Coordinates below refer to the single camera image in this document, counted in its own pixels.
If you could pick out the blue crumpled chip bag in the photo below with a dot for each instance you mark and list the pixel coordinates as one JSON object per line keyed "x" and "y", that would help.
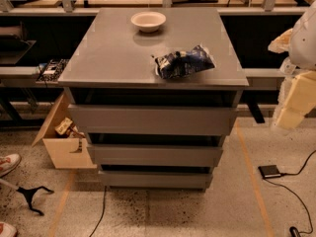
{"x": 179, "y": 64}

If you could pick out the grey drawer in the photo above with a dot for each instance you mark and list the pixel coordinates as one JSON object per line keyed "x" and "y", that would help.
{"x": 155, "y": 180}
{"x": 145, "y": 155}
{"x": 153, "y": 120}

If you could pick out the grey top drawer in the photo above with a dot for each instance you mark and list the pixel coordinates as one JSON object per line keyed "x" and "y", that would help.
{"x": 153, "y": 120}

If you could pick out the black foot pedal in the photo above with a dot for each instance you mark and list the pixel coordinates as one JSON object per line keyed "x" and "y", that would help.
{"x": 269, "y": 171}

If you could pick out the upper white red sneaker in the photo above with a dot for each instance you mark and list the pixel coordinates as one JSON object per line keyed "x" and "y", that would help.
{"x": 9, "y": 163}

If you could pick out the lower white red sneaker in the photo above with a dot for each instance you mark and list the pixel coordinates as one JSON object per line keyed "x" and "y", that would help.
{"x": 7, "y": 230}

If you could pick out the white bowl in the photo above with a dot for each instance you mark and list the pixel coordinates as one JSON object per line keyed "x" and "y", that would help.
{"x": 148, "y": 22}

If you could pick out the grey drawer cabinet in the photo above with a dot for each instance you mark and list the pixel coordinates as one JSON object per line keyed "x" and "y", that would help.
{"x": 114, "y": 66}

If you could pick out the white red sneaker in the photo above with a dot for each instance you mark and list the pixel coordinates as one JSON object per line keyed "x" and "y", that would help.
{"x": 9, "y": 163}
{"x": 7, "y": 230}

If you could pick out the grey middle drawer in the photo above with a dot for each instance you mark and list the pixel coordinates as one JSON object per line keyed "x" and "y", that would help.
{"x": 145, "y": 155}

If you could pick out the cardboard box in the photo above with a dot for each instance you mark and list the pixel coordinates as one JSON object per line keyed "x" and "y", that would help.
{"x": 65, "y": 151}

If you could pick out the small box in carton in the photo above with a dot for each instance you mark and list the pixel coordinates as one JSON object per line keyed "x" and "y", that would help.
{"x": 62, "y": 128}

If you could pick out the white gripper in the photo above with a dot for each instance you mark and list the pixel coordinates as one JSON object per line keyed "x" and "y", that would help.
{"x": 304, "y": 41}

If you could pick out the black patterned notebook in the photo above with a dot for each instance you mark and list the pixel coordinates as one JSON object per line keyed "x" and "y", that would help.
{"x": 51, "y": 71}

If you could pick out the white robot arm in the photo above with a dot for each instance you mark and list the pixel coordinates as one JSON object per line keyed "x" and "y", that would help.
{"x": 300, "y": 43}

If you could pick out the grey bottom drawer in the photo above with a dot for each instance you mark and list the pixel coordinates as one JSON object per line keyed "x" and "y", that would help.
{"x": 155, "y": 180}

